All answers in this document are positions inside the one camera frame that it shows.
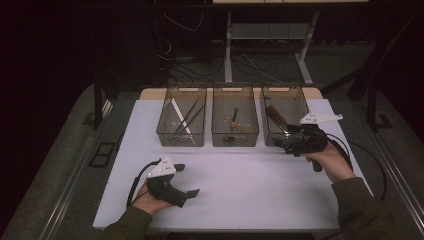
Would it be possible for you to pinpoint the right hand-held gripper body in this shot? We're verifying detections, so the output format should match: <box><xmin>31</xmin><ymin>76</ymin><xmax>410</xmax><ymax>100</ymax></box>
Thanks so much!
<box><xmin>283</xmin><ymin>112</ymin><xmax>345</xmax><ymax>174</ymax></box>

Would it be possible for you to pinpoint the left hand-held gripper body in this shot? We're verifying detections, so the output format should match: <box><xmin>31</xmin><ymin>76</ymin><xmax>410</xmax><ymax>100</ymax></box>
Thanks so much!
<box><xmin>146</xmin><ymin>156</ymin><xmax>190</xmax><ymax>209</ymax></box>

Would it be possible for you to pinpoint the wooden-handled knife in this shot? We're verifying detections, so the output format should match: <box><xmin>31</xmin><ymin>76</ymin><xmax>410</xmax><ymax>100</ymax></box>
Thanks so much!
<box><xmin>267</xmin><ymin>104</ymin><xmax>294</xmax><ymax>134</ymax></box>

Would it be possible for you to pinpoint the wooden-handled fork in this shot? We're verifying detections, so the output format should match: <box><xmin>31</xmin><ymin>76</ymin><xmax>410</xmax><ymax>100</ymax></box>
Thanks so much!
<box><xmin>264</xmin><ymin>106</ymin><xmax>298</xmax><ymax>144</ymax></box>

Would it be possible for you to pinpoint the smoky clear plastic bin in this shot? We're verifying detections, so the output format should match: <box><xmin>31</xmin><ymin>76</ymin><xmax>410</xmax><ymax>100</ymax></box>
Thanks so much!
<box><xmin>259</xmin><ymin>83</ymin><xmax>312</xmax><ymax>148</ymax></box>
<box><xmin>156</xmin><ymin>83</ymin><xmax>208</xmax><ymax>148</ymax></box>
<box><xmin>210</xmin><ymin>82</ymin><xmax>260</xmax><ymax>148</ymax></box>

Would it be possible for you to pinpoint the metal spoon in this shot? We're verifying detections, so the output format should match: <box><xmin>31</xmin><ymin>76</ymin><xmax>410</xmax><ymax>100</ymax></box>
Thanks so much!
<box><xmin>223</xmin><ymin>106</ymin><xmax>241</xmax><ymax>144</ymax></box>

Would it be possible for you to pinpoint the metal chopstick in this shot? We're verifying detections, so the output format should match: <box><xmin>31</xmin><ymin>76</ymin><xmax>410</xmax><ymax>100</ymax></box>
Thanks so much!
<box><xmin>174</xmin><ymin>96</ymin><xmax>202</xmax><ymax>134</ymax></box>
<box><xmin>179</xmin><ymin>103</ymin><xmax>207</xmax><ymax>135</ymax></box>

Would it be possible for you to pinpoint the person's left hand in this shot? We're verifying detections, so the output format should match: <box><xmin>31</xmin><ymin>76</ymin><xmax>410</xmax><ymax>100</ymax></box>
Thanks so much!
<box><xmin>132</xmin><ymin>183</ymin><xmax>175</xmax><ymax>216</ymax></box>

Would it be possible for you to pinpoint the person's right hand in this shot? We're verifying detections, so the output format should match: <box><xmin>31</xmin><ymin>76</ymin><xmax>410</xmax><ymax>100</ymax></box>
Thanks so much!
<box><xmin>304</xmin><ymin>141</ymin><xmax>356</xmax><ymax>184</ymax></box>

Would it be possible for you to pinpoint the white table mat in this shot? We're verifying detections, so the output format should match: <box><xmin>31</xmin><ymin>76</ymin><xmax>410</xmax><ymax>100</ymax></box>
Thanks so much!
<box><xmin>92</xmin><ymin>97</ymin><xmax>390</xmax><ymax>233</ymax></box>

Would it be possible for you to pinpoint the black metal stand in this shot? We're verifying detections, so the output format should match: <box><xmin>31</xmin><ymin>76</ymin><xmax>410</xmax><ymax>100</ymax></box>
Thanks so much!
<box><xmin>366</xmin><ymin>79</ymin><xmax>395</xmax><ymax>132</ymax></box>
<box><xmin>92</xmin><ymin>71</ymin><xmax>120</xmax><ymax>131</ymax></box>

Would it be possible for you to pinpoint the white metal desk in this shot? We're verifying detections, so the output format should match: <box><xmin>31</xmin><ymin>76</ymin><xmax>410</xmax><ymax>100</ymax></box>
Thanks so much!
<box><xmin>212</xmin><ymin>0</ymin><xmax>370</xmax><ymax>86</ymax></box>

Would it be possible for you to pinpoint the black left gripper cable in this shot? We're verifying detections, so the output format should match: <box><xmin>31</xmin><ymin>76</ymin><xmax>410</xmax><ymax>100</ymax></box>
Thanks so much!
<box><xmin>126</xmin><ymin>158</ymin><xmax>161</xmax><ymax>208</ymax></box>

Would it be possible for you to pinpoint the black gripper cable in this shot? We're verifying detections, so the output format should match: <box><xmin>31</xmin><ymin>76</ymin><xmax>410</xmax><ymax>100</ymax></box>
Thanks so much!
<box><xmin>126</xmin><ymin>158</ymin><xmax>161</xmax><ymax>208</ymax></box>
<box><xmin>326</xmin><ymin>132</ymin><xmax>355</xmax><ymax>171</ymax></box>

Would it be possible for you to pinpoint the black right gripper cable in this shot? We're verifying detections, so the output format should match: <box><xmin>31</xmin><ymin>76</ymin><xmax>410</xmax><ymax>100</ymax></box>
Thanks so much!
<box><xmin>326</xmin><ymin>132</ymin><xmax>355</xmax><ymax>171</ymax></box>

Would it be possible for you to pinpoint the black floor frame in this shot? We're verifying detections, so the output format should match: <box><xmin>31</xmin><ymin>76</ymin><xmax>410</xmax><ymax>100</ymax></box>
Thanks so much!
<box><xmin>88</xmin><ymin>141</ymin><xmax>117</xmax><ymax>169</ymax></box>

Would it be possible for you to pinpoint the black floor cable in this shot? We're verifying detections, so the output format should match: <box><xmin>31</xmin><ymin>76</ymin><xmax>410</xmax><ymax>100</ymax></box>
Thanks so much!
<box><xmin>347</xmin><ymin>140</ymin><xmax>391</xmax><ymax>204</ymax></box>

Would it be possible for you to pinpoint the tangle of floor cables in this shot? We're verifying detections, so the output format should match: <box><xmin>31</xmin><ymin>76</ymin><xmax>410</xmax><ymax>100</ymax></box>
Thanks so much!
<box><xmin>155</xmin><ymin>39</ymin><xmax>312</xmax><ymax>85</ymax></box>

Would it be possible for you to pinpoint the aluminium floor rail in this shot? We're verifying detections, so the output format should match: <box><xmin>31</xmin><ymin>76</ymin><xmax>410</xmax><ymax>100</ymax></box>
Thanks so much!
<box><xmin>39</xmin><ymin>99</ymin><xmax>115</xmax><ymax>240</ymax></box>
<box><xmin>365</xmin><ymin>129</ymin><xmax>424</xmax><ymax>233</ymax></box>

